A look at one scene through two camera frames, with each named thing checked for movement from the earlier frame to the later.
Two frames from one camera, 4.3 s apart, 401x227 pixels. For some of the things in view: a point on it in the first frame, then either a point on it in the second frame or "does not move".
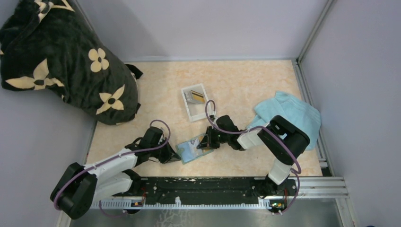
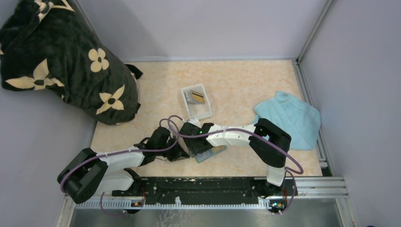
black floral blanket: [46, 46] does not move
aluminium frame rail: [320, 187] does not move
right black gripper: [204, 143] to [193, 149]
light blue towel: [306, 117] does not move
